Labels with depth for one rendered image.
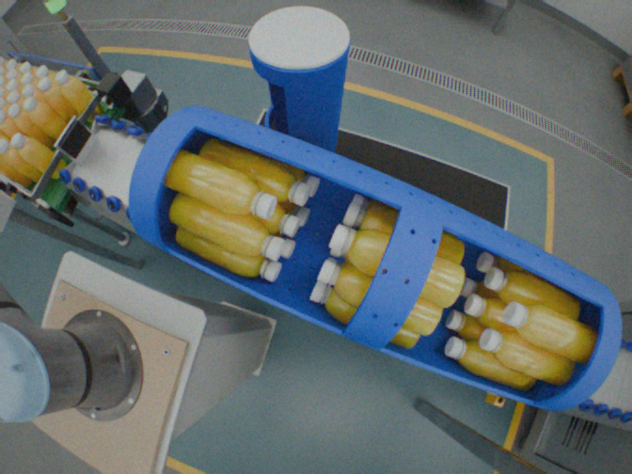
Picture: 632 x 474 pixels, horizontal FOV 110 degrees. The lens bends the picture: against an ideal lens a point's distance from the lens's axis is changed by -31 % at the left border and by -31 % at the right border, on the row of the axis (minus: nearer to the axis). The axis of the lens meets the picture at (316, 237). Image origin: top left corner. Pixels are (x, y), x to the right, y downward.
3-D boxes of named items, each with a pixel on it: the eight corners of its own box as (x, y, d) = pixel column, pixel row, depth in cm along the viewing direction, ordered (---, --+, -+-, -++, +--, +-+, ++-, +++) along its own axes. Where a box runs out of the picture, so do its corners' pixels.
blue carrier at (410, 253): (511, 391, 63) (591, 432, 35) (177, 249, 71) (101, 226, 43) (549, 283, 67) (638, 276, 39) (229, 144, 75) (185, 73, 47)
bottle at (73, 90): (83, 122, 85) (49, 88, 66) (91, 105, 87) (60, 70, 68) (98, 123, 85) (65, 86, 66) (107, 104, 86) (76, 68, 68)
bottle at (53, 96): (90, 111, 86) (57, 76, 67) (79, 129, 84) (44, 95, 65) (77, 108, 86) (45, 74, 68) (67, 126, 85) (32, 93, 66)
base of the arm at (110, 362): (114, 427, 40) (76, 443, 30) (54, 376, 41) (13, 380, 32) (147, 351, 44) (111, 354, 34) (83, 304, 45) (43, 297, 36)
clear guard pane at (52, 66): (146, 138, 133) (92, 70, 86) (58, 105, 140) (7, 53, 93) (147, 137, 133) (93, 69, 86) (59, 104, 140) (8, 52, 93)
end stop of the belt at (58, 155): (39, 199, 72) (32, 196, 69) (38, 198, 72) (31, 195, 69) (108, 91, 82) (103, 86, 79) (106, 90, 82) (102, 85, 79)
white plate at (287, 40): (299, -5, 82) (299, -1, 83) (229, 38, 76) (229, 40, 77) (370, 34, 77) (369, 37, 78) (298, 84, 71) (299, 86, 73)
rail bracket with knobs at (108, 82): (119, 117, 85) (103, 97, 75) (105, 112, 86) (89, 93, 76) (136, 93, 88) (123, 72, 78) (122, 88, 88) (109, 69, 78)
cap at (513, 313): (526, 319, 43) (517, 315, 43) (511, 330, 46) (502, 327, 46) (524, 300, 46) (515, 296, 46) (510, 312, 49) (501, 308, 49)
